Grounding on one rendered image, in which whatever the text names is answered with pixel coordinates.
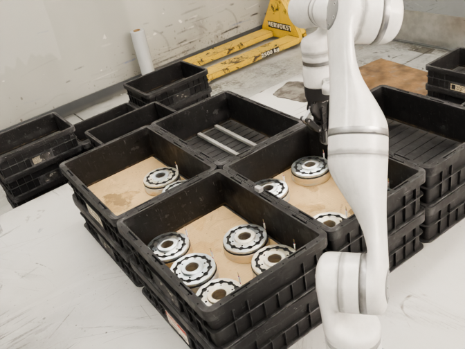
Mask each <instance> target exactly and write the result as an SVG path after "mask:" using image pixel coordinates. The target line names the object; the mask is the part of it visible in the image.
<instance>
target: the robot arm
mask: <svg viewBox="0 0 465 349"><path fill-rule="evenodd" d="M403 9H404V7H403V0H290V2H289V5H288V14H289V19H290V20H291V22H292V23H293V25H295V26H296V27H298V28H313V27H318V29H317V30H316V31H315V32H313V33H311V34H309V35H307V36H306V37H304V38H303V39H302V41H301V52H302V75H303V82H304V94H305V98H306V99H307V112H306V114H305V115H304V116H301V117H300V120H301V121H302V122H303V123H304V124H305V125H306V126H307V127H309V128H310V129H311V130H314V131H316V132H318V135H319V141H320V142H321V143H322V144H324V145H327V144H328V157H327V163H328V168H329V171H330V174H331V176H332V178H333V180H334V181H335V183H336V185H337V187H338V188H339V190H340V191H341V193H342V194H343V196H344V197H345V199H346V200H347V202H348V204H349V205H350V206H351V208H352V210H353V212H354V214H355V216H356V218H357V220H358V222H359V224H360V226H361V228H362V231H363V234H364V237H365V241H366V245H367V253H350V252H335V251H329V252H325V253H323V254H322V255H321V256H320V258H319V260H318V263H317V266H316V274H315V279H316V292H317V297H318V303H319V307H320V313H321V317H322V326H323V331H324V334H325V345H326V349H382V333H381V323H380V321H379V318H378V317H377V315H382V314H383V313H384V312H385V311H386V309H387V306H388V301H389V297H390V275H389V274H390V271H389V259H388V231H387V184H388V136H389V135H388V124H387V121H386V119H385V116H384V114H383V112H382V110H381V108H380V107H379V104H378V103H377V101H376V100H375V98H374V96H373V95H372V93H371V92H370V90H369V89H368V87H367V85H366V84H365V82H364V80H363V78H362V75H361V73H360V71H359V68H358V64H357V60H356V53H355V48H354V45H355V44H364V45H382V44H387V43H388V42H390V41H392V40H393V39H394V38H395V37H396V35H397V34H398V32H399V30H400V27H401V24H402V21H403ZM312 117H313V118H312ZM313 120H314V121H315V122H316V123H314V122H313Z"/></svg>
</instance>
